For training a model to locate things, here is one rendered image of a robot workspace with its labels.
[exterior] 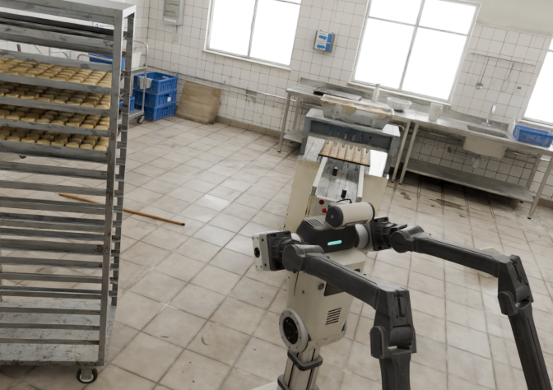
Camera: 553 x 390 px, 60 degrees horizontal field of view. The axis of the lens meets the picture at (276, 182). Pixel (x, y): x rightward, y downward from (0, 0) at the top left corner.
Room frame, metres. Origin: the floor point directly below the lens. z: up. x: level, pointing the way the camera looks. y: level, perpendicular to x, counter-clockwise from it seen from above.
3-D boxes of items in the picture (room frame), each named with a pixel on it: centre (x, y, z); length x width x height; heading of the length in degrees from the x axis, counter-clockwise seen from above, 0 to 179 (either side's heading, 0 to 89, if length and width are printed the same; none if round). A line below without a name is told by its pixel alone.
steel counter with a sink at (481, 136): (6.24, -1.63, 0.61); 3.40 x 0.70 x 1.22; 76
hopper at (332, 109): (3.68, -0.50, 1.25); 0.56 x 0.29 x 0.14; 82
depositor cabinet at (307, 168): (4.15, -0.57, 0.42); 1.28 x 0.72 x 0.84; 172
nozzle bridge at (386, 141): (3.68, -0.50, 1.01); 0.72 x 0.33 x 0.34; 82
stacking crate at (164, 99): (7.04, 2.04, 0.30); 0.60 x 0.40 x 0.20; 166
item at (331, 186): (3.18, -0.44, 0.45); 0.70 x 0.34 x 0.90; 172
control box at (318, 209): (2.82, -0.39, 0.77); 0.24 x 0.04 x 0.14; 82
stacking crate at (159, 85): (7.04, 2.04, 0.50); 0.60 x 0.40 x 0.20; 168
